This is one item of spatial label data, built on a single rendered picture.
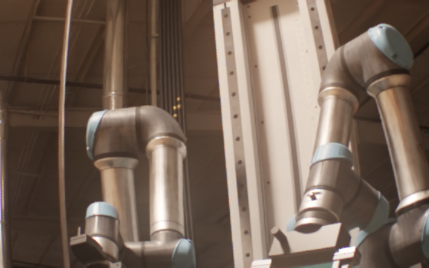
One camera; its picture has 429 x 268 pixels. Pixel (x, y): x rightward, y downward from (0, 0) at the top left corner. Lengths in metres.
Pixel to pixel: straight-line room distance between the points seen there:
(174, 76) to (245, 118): 6.16
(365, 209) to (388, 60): 0.36
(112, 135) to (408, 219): 0.76
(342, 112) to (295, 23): 0.56
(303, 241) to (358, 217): 0.16
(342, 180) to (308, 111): 0.69
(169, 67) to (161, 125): 6.38
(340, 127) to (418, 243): 0.33
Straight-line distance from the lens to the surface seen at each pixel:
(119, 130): 1.83
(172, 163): 1.74
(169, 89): 8.05
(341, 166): 1.32
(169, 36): 8.38
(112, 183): 1.82
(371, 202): 1.36
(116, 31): 8.61
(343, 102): 1.61
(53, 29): 12.11
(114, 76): 8.31
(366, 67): 1.59
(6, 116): 9.82
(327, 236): 1.22
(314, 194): 1.28
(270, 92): 2.05
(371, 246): 1.57
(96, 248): 1.43
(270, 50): 2.10
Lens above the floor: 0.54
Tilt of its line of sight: 24 degrees up
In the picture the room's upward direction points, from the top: 5 degrees counter-clockwise
